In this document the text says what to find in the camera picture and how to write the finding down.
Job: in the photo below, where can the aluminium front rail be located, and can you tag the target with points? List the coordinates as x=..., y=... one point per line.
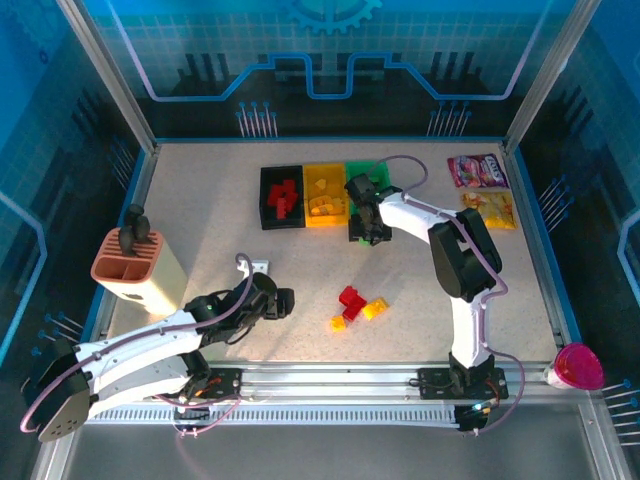
x=340, y=372

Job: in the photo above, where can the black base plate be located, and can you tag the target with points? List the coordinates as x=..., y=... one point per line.
x=227, y=382
x=435, y=382

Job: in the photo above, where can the green plastic bin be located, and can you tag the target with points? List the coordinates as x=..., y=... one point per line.
x=382, y=172

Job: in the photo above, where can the aluminium frame post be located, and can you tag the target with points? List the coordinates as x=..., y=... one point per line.
x=547, y=75
x=111, y=75

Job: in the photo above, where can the yellow plastic bin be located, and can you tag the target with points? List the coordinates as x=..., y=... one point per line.
x=325, y=222

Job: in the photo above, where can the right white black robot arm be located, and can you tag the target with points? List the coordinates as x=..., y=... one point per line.
x=465, y=330

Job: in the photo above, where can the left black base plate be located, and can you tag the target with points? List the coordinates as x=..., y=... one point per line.
x=227, y=382

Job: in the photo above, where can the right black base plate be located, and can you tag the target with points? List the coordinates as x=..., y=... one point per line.
x=435, y=382

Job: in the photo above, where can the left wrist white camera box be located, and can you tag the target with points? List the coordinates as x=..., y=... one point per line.
x=256, y=266

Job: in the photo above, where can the pink lidded cup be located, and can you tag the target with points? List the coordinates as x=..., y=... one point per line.
x=580, y=367

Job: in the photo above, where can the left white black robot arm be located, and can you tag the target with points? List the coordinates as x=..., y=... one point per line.
x=140, y=345

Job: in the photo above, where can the grey metal front panel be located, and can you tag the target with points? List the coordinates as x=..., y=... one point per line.
x=325, y=455

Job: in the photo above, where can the green lego brick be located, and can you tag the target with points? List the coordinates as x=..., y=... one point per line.
x=369, y=241

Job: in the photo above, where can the black plastic bin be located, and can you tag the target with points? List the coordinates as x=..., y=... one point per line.
x=282, y=224

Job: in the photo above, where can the yellow sloped lego brick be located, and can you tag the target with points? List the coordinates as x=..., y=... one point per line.
x=320, y=184

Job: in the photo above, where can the pink cream knife block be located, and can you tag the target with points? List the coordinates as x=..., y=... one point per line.
x=150, y=285

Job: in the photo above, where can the purple candy bag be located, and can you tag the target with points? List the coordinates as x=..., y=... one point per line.
x=477, y=171

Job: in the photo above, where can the yellow snack bag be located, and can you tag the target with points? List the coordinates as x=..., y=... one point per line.
x=487, y=210

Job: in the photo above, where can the black controller box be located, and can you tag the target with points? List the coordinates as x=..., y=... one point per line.
x=191, y=414
x=474, y=419

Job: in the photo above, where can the aluminium side rail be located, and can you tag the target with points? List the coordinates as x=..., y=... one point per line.
x=545, y=280
x=137, y=190

